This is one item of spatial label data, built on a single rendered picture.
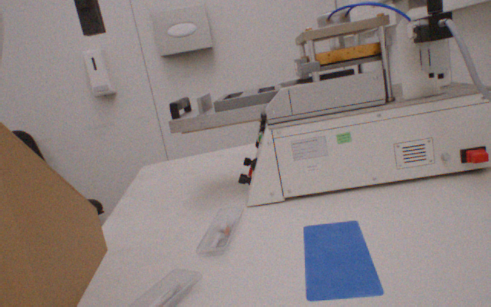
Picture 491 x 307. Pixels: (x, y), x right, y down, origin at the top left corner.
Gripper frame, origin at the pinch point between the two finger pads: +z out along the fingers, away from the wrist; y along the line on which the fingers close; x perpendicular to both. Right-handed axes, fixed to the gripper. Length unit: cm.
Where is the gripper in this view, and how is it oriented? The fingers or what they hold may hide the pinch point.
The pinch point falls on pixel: (88, 10)
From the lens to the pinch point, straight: 65.6
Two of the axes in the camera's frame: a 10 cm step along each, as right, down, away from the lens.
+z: 1.9, 9.6, 1.9
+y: -0.9, 2.1, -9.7
